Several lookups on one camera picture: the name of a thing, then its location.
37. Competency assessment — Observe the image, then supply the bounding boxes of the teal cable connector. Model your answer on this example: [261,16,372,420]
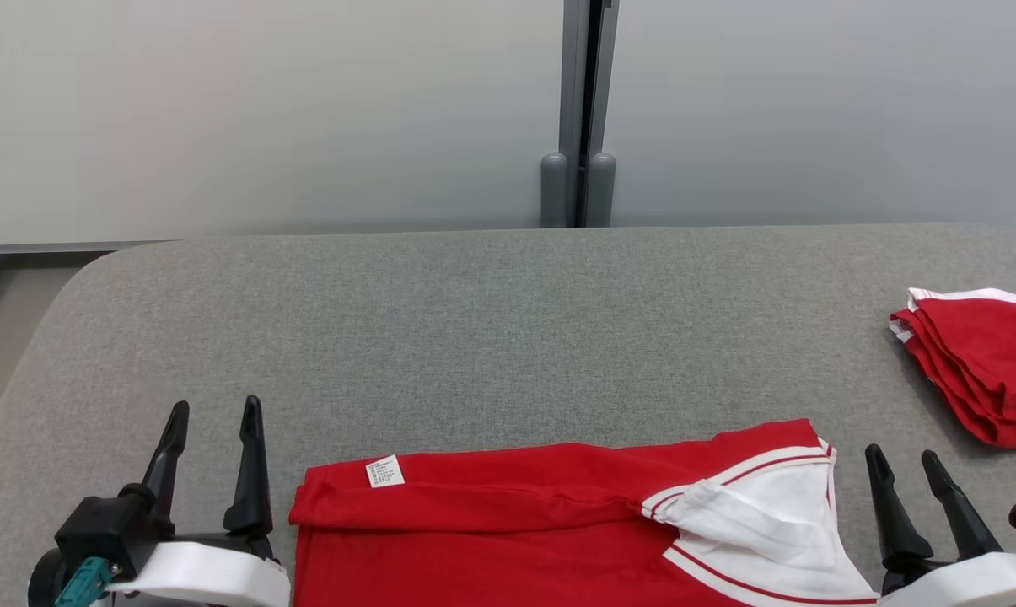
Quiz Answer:
[54,556,122,607]

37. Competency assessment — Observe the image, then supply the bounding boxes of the red shorts with white stripe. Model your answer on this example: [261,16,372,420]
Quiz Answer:
[889,287,1016,449]

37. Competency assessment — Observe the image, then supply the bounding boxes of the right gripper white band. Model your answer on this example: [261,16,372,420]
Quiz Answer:
[864,443,1016,607]

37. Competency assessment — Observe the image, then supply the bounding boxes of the red shirt with white sleeves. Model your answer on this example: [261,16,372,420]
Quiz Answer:
[288,418,882,607]

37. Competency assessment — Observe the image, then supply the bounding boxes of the grey partition frame post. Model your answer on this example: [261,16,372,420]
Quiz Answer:
[558,0,620,228]

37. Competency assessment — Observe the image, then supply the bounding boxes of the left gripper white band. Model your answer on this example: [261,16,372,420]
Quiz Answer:
[94,395,292,607]

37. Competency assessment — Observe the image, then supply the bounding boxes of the grey partition base rail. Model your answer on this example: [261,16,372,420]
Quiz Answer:
[0,221,175,306]

